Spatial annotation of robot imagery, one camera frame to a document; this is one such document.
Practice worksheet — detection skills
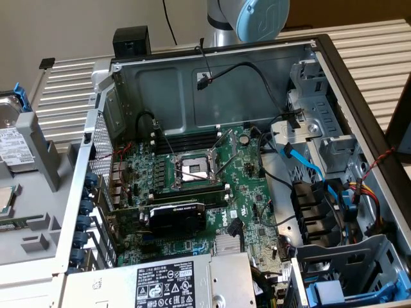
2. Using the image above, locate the hard disk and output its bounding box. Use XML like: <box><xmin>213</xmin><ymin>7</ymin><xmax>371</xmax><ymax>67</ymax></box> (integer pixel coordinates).
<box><xmin>0</xmin><ymin>82</ymin><xmax>37</xmax><ymax>176</ymax></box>

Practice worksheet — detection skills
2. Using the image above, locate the short black cable loop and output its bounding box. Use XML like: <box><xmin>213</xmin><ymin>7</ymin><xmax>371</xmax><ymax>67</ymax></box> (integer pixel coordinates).
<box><xmin>136</xmin><ymin>110</ymin><xmax>161</xmax><ymax>129</ymax></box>

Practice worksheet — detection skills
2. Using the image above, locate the green RAM stick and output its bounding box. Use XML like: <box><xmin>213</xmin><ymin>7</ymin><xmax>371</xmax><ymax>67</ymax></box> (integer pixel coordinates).
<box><xmin>0</xmin><ymin>215</ymin><xmax>35</xmax><ymax>232</ymax></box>

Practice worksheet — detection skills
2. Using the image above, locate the silver power supply unit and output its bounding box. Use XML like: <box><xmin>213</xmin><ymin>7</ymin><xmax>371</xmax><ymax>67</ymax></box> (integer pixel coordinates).
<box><xmin>64</xmin><ymin>252</ymin><xmax>258</xmax><ymax>308</ymax></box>

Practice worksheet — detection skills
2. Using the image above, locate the white barcode tag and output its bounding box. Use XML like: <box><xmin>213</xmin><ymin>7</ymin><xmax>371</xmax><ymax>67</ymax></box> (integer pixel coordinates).
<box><xmin>281</xmin><ymin>261</ymin><xmax>293</xmax><ymax>285</ymax></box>

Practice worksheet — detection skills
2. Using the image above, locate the red black twisted wire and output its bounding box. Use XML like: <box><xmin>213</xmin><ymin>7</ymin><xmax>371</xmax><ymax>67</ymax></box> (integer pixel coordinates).
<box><xmin>359</xmin><ymin>147</ymin><xmax>396</xmax><ymax>184</ymax></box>

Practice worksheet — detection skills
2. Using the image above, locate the blue SATA wire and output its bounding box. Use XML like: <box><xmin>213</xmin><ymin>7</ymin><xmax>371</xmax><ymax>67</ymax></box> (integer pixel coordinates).
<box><xmin>279</xmin><ymin>142</ymin><xmax>340</xmax><ymax>208</ymax></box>

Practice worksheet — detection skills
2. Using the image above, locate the brown cardboard box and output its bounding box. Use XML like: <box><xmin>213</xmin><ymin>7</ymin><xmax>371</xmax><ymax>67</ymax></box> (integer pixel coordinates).
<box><xmin>279</xmin><ymin>0</ymin><xmax>411</xmax><ymax>31</ymax></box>

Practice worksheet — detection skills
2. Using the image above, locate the black plastic box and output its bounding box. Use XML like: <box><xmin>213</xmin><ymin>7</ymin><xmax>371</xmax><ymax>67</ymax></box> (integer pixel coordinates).
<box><xmin>112</xmin><ymin>26</ymin><xmax>152</xmax><ymax>60</ymax></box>

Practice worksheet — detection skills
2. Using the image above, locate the coloured power wire bundle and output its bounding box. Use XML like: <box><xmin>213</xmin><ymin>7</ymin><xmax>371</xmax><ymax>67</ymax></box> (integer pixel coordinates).
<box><xmin>348</xmin><ymin>180</ymin><xmax>383</xmax><ymax>234</ymax></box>

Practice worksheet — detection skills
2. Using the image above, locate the thin black wall cable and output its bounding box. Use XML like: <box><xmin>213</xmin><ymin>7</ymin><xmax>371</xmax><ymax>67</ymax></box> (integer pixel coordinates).
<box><xmin>161</xmin><ymin>0</ymin><xmax>178</xmax><ymax>46</ymax></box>

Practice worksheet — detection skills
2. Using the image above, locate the metal locking lever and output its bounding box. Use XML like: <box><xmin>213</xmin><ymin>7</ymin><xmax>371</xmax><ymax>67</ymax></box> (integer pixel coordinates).
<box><xmin>153</xmin><ymin>120</ymin><xmax>177</xmax><ymax>161</ymax></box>
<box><xmin>211</xmin><ymin>128</ymin><xmax>234</xmax><ymax>177</ymax></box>

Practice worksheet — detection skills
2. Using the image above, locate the black wire with connector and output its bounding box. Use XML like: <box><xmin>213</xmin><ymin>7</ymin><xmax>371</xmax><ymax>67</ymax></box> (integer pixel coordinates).
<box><xmin>195</xmin><ymin>62</ymin><xmax>304</xmax><ymax>129</ymax></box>

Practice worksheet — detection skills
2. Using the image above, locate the grey metal drive cage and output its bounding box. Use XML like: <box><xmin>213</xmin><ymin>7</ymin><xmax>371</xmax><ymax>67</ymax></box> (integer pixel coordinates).
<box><xmin>269</xmin><ymin>51</ymin><xmax>365</xmax><ymax>176</ymax></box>

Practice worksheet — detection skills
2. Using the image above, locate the black mesh sleeved cable bundle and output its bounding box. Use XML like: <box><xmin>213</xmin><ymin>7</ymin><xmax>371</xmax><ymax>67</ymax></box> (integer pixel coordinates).
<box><xmin>250</xmin><ymin>266</ymin><xmax>280</xmax><ymax>308</ymax></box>

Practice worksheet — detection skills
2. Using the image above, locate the black Nvidia graphics card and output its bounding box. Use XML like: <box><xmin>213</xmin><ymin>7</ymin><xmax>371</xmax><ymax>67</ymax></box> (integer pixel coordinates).
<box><xmin>107</xmin><ymin>201</ymin><xmax>208</xmax><ymax>240</ymax></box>

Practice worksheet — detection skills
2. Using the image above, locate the metal CPU socket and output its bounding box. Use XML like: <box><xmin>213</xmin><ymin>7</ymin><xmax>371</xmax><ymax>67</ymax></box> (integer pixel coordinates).
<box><xmin>170</xmin><ymin>149</ymin><xmax>225</xmax><ymax>190</ymax></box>

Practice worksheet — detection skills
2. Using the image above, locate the open grey PC case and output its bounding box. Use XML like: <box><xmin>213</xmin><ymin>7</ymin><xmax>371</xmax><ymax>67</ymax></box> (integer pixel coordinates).
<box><xmin>51</xmin><ymin>33</ymin><xmax>411</xmax><ymax>308</ymax></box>

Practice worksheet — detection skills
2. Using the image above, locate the black RAM slot bank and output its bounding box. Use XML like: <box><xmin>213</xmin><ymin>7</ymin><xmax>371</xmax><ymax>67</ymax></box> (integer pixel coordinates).
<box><xmin>150</xmin><ymin>184</ymin><xmax>231</xmax><ymax>208</ymax></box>
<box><xmin>150</xmin><ymin>124</ymin><xmax>223</xmax><ymax>153</ymax></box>

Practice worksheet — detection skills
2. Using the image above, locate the grey plastic parts rack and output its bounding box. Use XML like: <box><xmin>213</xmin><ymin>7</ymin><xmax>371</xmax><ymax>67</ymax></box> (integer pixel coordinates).
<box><xmin>0</xmin><ymin>110</ymin><xmax>81</xmax><ymax>267</ymax></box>

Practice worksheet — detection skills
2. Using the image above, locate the green Dell motherboard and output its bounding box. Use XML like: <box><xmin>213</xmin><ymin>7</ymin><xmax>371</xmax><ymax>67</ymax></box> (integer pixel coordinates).
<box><xmin>109</xmin><ymin>123</ymin><xmax>293</xmax><ymax>291</ymax></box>

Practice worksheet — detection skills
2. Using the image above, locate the silver finned heatsink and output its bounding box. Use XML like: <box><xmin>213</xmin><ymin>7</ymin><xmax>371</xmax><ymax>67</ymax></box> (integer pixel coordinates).
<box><xmin>214</xmin><ymin>234</ymin><xmax>241</xmax><ymax>256</ymax></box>

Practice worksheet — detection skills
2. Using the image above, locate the empty blue disk carrier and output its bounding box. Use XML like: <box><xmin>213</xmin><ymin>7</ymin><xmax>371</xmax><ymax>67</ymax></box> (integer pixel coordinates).
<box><xmin>304</xmin><ymin>266</ymin><xmax>411</xmax><ymax>305</ymax></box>

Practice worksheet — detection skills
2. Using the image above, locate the thin black wire loop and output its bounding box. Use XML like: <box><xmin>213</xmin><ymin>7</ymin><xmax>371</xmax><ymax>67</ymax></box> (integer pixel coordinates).
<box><xmin>258</xmin><ymin>199</ymin><xmax>274</xmax><ymax>225</ymax></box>

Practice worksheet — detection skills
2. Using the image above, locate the hard drive in blue caddy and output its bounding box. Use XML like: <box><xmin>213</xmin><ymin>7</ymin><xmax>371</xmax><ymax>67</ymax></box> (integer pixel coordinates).
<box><xmin>288</xmin><ymin>234</ymin><xmax>411</xmax><ymax>308</ymax></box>

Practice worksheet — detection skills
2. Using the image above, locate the silver CPU chip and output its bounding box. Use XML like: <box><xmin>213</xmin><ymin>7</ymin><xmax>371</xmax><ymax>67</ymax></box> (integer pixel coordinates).
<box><xmin>0</xmin><ymin>184</ymin><xmax>17</xmax><ymax>214</ymax></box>

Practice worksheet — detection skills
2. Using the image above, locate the blue plastic latch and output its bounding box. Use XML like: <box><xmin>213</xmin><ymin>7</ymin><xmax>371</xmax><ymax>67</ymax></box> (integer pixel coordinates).
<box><xmin>340</xmin><ymin>189</ymin><xmax>363</xmax><ymax>223</ymax></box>

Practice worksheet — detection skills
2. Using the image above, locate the metal socket cover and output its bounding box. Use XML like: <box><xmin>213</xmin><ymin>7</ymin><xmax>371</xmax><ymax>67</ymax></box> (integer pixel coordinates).
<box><xmin>208</xmin><ymin>128</ymin><xmax>238</xmax><ymax>160</ymax></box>

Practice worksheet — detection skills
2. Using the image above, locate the thin red wire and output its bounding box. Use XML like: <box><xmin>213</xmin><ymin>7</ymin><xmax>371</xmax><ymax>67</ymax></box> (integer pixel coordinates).
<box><xmin>110</xmin><ymin>142</ymin><xmax>134</xmax><ymax>196</ymax></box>

